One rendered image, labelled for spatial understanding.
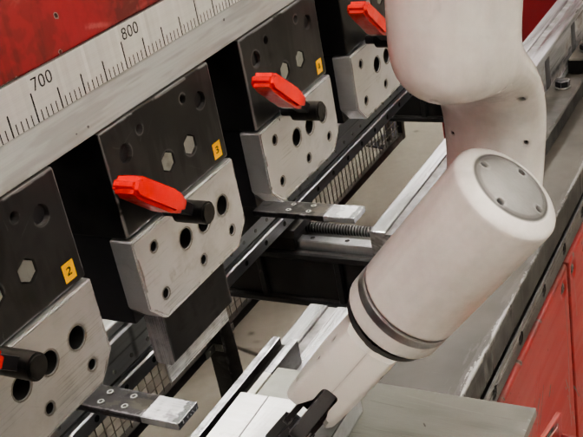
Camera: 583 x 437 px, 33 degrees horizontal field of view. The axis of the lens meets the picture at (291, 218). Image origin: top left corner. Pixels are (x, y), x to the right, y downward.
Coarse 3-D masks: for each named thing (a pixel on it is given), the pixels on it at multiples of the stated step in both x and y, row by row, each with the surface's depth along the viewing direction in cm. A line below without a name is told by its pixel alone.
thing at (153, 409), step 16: (96, 400) 99; (112, 400) 99; (128, 400) 98; (144, 400) 98; (160, 400) 97; (176, 400) 97; (112, 416) 97; (128, 416) 96; (144, 416) 95; (160, 416) 95; (176, 416) 94
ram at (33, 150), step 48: (0, 0) 61; (48, 0) 64; (96, 0) 68; (144, 0) 73; (240, 0) 85; (288, 0) 92; (0, 48) 61; (48, 48) 64; (192, 48) 79; (96, 96) 69; (144, 96) 74; (48, 144) 65; (0, 192) 62
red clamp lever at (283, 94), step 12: (252, 84) 83; (264, 84) 83; (276, 84) 83; (288, 84) 85; (264, 96) 85; (276, 96) 84; (288, 96) 85; (300, 96) 87; (288, 108) 91; (300, 108) 88; (312, 108) 89; (324, 108) 90; (300, 120) 90; (312, 120) 90
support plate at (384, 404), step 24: (288, 384) 97; (384, 384) 94; (384, 408) 91; (408, 408) 90; (432, 408) 90; (456, 408) 89; (480, 408) 88; (504, 408) 88; (528, 408) 87; (360, 432) 88; (384, 432) 88; (408, 432) 87; (432, 432) 87; (456, 432) 86; (480, 432) 86; (504, 432) 85; (528, 432) 85
